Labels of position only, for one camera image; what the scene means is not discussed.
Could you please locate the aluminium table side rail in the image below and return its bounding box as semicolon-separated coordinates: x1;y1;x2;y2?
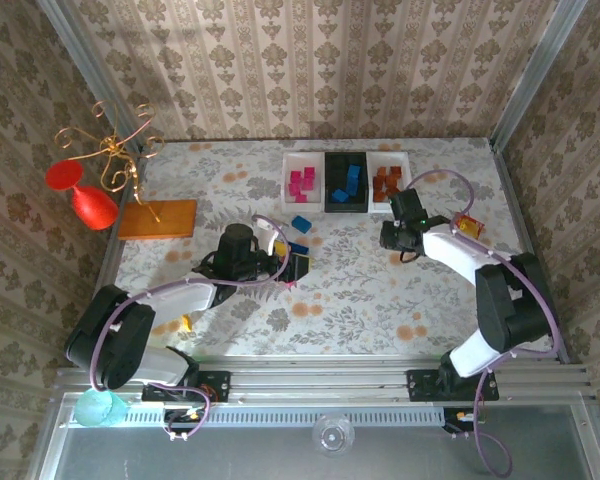
93;144;149;296
489;139;571;365

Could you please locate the teal cup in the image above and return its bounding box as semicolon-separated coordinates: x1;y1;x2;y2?
73;387;130;430

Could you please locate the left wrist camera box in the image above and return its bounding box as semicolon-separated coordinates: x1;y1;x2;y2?
257;224;279;251

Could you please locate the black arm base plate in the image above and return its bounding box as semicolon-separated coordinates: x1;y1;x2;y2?
405;368;500;402
142;369;231;404

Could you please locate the red goblet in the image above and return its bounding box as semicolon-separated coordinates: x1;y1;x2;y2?
44;159;120;231

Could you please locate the aluminium frame post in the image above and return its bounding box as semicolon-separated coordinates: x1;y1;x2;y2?
35;0;147;154
488;0;590;151

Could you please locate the black plastic bin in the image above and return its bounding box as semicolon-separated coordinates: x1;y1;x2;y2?
323;151;371;215

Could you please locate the white plastic bin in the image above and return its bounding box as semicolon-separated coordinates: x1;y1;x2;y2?
281;151;327;214
367;151;412;216

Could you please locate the long aluminium base rail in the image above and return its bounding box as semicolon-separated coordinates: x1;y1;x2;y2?
54;355;592;404

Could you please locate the red snack packet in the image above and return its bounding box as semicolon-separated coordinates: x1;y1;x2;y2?
452;213;485;241

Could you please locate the clear glass cup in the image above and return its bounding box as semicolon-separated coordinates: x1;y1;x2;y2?
312;413;356;457

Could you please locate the gold wire ornament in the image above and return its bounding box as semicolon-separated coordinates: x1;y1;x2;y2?
53;98;166;224

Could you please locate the grey slotted cable duct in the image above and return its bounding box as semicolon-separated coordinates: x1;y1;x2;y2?
124;403;446;427

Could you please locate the black cable connector block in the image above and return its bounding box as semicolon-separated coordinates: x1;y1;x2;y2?
160;405;207;427
442;407;484;434

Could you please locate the orange wooden board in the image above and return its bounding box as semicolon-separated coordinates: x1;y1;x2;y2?
117;198;200;241

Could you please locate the grey metal shelf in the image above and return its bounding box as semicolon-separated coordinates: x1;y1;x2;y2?
29;392;600;480

